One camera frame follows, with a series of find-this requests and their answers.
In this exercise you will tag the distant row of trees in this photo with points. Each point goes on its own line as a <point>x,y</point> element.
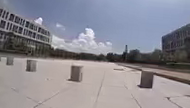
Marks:
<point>92,56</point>

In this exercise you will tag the row of concrete bollards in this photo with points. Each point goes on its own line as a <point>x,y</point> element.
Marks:
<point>76,73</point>

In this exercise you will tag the pale concrete slab plaza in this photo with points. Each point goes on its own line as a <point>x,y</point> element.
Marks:
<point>89,96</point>

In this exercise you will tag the white multi-storey building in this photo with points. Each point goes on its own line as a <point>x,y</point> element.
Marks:
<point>14,32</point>

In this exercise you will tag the grey glass-fronted building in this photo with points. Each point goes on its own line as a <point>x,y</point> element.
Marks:
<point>184,42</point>

